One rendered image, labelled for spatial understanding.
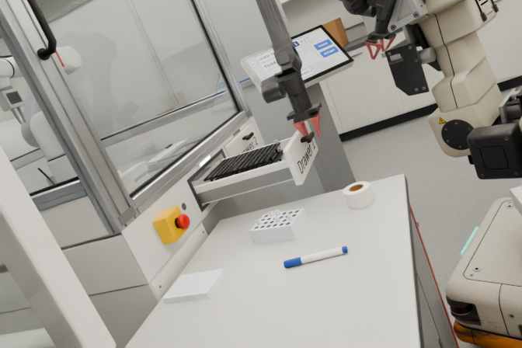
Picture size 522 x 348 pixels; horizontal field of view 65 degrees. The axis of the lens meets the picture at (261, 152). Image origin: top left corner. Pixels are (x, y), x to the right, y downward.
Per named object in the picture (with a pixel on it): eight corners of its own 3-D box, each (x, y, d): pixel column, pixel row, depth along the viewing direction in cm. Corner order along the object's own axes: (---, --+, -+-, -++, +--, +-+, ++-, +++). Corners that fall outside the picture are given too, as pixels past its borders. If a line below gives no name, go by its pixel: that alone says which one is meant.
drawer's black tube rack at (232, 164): (287, 158, 137) (280, 141, 136) (273, 179, 122) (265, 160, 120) (230, 175, 146) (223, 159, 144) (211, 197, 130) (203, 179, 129)
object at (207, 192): (311, 148, 138) (304, 132, 137) (295, 179, 115) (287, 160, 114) (212, 179, 153) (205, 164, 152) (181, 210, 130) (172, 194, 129)
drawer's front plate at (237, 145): (261, 145, 180) (252, 123, 177) (240, 171, 154) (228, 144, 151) (258, 147, 180) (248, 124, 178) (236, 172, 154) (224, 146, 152)
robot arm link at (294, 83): (297, 72, 117) (301, 68, 122) (275, 80, 120) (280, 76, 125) (304, 95, 119) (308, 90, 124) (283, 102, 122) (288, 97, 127)
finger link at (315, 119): (307, 138, 130) (297, 111, 128) (328, 132, 128) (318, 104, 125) (303, 145, 124) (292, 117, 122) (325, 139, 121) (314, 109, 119)
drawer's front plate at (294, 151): (318, 149, 139) (307, 120, 137) (302, 185, 113) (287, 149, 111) (314, 151, 140) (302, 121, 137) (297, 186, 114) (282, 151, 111)
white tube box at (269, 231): (308, 220, 104) (303, 207, 103) (296, 239, 97) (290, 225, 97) (269, 225, 111) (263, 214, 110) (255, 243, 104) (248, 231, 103)
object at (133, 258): (265, 144, 189) (252, 115, 185) (149, 283, 97) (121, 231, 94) (113, 193, 225) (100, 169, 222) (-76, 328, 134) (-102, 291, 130)
